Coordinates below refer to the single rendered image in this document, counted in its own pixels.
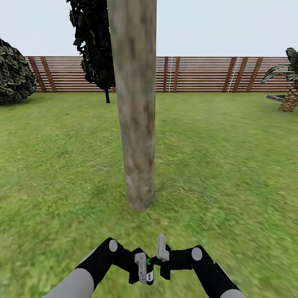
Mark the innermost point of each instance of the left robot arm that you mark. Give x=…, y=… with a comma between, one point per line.
x=83, y=280

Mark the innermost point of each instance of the pesticide atomizer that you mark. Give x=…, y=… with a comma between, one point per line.
x=150, y=274

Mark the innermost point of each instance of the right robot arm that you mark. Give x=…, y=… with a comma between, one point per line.
x=215, y=281

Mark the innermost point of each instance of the bush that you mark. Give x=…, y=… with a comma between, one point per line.
x=17, y=81
x=291, y=98

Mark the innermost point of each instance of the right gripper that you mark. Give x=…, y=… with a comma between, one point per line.
x=166, y=266

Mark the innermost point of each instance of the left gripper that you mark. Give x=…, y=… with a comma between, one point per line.
x=132, y=267

